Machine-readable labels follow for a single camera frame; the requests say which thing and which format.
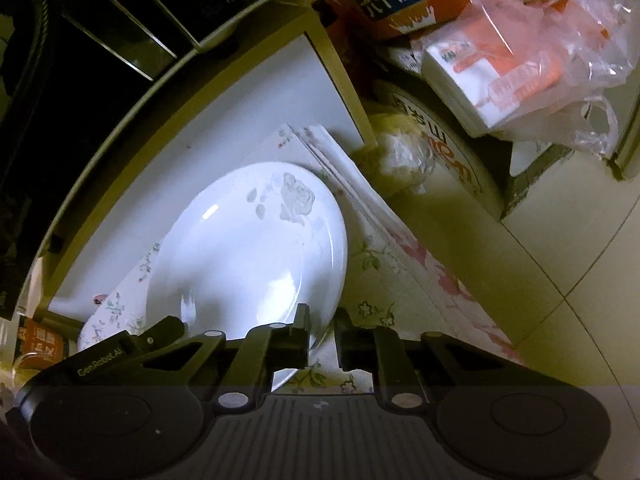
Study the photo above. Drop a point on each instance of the white table frame shelf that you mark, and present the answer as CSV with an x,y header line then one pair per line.
x,y
205,118

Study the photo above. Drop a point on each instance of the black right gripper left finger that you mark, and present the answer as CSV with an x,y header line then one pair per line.
x,y
233,374

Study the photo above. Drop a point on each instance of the white rose print plate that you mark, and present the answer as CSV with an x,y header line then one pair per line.
x,y
248,250

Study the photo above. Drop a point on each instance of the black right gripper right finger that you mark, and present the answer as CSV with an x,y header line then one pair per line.
x,y
430,367

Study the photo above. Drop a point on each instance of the black Midea microwave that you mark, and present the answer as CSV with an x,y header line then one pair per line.
x,y
71,70

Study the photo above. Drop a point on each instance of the floral tablecloth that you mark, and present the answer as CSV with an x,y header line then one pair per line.
x,y
391,279

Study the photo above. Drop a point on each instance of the clear plastic bag with boxes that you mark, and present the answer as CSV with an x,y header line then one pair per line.
x,y
534,70

